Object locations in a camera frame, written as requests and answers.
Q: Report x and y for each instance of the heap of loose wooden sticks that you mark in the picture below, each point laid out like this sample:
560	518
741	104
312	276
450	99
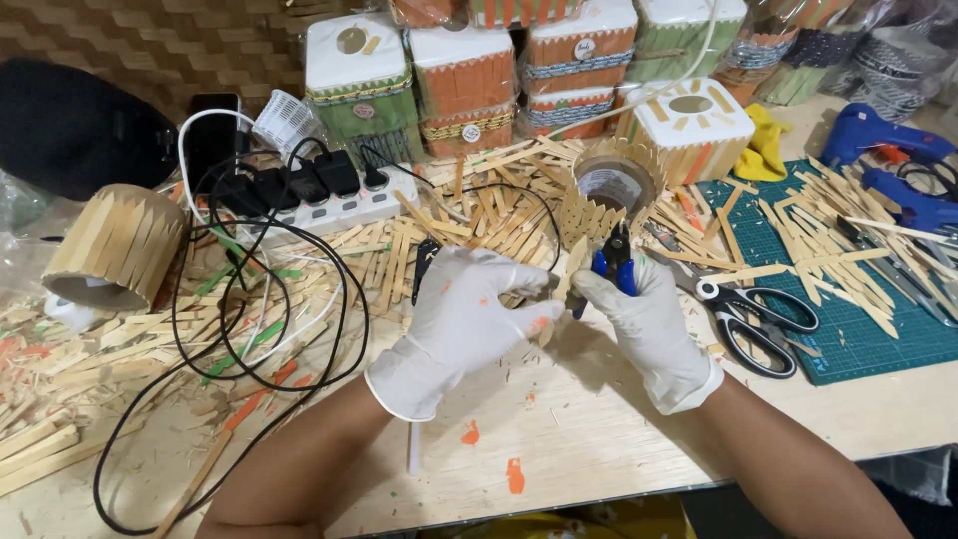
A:
486	209

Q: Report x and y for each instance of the green cutting mat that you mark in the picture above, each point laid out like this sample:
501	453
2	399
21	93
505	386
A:
861	344

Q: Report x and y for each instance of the black smartphone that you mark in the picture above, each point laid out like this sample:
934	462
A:
212	138

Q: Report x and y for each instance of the white box with stick rays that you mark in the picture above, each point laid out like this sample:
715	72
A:
692	127

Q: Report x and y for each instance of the orange box with blue trim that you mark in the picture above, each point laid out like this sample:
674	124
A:
576	56

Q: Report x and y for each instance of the blue hot glue gun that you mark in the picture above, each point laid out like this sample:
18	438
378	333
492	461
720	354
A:
872	133
909	206

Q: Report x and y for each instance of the black fabric bag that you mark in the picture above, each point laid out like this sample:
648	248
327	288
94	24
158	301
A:
75	131

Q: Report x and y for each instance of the green stick-covered white box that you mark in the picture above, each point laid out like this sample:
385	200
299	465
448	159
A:
359	82

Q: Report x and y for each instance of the grey utility knife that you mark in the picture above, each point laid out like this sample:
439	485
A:
894	273

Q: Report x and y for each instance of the black power adapters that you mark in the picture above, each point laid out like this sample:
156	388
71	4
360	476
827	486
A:
307	180

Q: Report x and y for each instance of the orange green striped box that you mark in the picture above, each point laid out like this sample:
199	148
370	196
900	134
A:
486	9

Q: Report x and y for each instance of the clear plastic bag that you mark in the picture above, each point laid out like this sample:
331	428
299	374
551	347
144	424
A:
19	232

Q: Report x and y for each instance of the yellow cloth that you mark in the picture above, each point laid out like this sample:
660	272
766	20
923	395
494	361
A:
763	150

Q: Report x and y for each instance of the black and white scissors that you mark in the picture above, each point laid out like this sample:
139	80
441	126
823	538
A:
737	314

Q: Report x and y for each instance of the person's left hand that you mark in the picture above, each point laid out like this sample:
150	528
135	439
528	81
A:
456	322

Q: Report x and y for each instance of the pale green stick-covered box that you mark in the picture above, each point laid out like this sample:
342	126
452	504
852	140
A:
685	37

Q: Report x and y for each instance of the stick-covered cardboard tube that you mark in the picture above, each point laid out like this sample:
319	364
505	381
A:
120	247

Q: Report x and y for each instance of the pile of cut pointed sticks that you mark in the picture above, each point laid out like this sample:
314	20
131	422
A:
831	247

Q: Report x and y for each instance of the stick-covered tape roll holder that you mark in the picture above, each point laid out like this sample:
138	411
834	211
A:
599	209

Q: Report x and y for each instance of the pointed wooden craft stick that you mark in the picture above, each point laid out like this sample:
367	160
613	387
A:
569	269

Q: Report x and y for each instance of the yellow patterned clothing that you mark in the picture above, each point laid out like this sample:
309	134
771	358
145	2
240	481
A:
584	524

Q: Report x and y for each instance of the white power strip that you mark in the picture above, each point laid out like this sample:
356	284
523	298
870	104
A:
344	209

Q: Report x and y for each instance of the small white plastic basket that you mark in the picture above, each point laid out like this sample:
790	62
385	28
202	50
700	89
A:
284	121

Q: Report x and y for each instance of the small black cutter tool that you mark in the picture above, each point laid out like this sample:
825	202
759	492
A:
424	266

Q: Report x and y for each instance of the white plastic rod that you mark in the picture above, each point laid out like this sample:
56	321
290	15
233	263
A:
413	449

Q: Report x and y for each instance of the heap of wrapped decorated containers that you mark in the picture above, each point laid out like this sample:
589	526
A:
846	52

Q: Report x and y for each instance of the person's right hand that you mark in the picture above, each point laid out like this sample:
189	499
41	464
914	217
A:
655	337

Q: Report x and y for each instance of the small orange box blue trim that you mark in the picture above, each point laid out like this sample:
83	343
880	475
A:
569	112

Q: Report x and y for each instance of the orange stick-covered white box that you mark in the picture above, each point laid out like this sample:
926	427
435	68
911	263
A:
464	82

